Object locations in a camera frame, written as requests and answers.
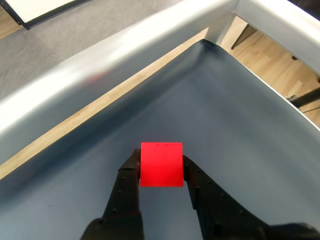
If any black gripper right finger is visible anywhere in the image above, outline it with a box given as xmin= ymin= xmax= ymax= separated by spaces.
xmin=182 ymin=154 xmax=272 ymax=240

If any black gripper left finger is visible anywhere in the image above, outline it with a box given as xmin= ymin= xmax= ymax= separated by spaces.
xmin=79 ymin=148 xmax=145 ymax=240

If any red cube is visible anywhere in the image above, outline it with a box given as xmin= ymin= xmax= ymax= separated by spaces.
xmin=139 ymin=142 xmax=185 ymax=188

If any blue-grey table mat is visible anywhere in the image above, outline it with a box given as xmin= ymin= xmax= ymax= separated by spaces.
xmin=0 ymin=38 xmax=320 ymax=240

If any black furniture foot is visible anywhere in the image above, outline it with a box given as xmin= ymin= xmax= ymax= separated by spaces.
xmin=284 ymin=87 xmax=320 ymax=109

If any silver metal pipe frame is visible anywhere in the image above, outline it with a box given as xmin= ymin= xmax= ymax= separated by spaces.
xmin=0 ymin=0 xmax=320 ymax=166

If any white board black frame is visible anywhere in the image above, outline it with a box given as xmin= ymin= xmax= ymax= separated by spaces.
xmin=0 ymin=0 xmax=93 ymax=31

